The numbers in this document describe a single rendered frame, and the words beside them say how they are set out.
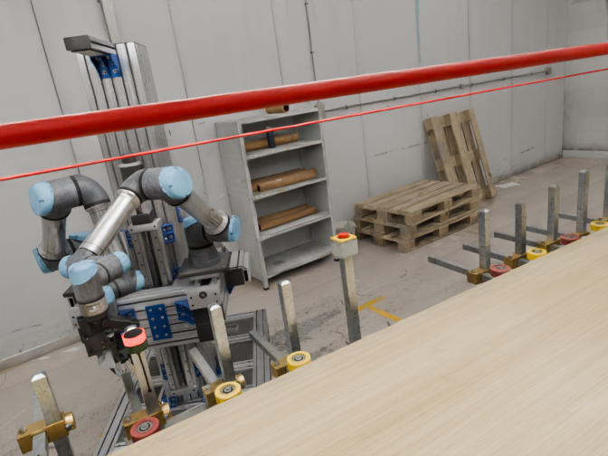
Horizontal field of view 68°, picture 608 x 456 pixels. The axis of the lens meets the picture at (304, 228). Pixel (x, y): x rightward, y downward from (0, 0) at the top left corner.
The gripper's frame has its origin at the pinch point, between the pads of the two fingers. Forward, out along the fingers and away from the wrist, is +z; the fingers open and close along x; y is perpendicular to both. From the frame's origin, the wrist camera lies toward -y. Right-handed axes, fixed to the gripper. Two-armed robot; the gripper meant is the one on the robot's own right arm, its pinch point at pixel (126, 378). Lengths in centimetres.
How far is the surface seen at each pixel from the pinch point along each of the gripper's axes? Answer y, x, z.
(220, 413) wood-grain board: -51, -19, -7
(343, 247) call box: -35, -77, -37
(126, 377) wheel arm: -5.2, 0.1, -3.4
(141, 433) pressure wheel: -45.1, 1.4, -8.1
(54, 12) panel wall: 236, -28, -167
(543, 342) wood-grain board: -86, -113, -7
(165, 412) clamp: -33.4, -6.9, -3.4
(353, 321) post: -33, -79, -6
